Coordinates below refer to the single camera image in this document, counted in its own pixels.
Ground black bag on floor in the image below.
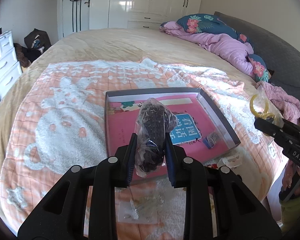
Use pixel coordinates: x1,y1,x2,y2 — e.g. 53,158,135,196
24,28,51,54

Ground white glossy wardrobe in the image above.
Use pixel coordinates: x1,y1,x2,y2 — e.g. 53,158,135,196
89,0,202,29

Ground bag of dark beads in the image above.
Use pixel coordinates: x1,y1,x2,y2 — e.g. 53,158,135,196
135,98,178,178

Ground pink knitted blanket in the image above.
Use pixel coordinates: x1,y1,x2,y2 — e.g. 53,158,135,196
256,81,300,125

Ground white drawer chest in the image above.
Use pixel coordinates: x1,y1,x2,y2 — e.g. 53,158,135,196
0,31,23,101

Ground dark grey headboard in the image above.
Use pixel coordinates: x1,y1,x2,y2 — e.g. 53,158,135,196
215,11,300,100

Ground clear bag of earrings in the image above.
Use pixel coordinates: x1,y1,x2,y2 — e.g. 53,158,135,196
129,188,165,214

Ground white large hair claw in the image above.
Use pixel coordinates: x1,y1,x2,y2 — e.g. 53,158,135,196
217,153,243,169

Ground green fluffy sleeve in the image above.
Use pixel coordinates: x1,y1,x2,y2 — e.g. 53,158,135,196
279,196,300,233

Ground purple floral duvet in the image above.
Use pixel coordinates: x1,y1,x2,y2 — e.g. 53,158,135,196
160,14,271,82

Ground pink book with blue label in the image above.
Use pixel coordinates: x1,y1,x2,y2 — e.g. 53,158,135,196
108,97,229,181

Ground white door with bags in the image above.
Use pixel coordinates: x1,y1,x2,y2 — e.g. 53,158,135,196
57,0,90,40

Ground grey shallow cardboard box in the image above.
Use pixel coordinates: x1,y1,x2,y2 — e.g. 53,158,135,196
104,87,242,186

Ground small bag silver hairpins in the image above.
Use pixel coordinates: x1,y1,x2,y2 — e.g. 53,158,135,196
203,132,220,149

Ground pink white fluffy blanket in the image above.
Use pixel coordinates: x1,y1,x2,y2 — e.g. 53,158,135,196
0,58,288,231

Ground beige bed cover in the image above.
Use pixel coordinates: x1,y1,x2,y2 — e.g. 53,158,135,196
0,28,273,205

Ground right hand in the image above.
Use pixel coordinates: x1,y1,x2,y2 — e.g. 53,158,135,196
281,166,300,196

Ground white earring card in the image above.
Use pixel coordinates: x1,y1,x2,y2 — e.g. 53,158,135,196
117,200,158,224

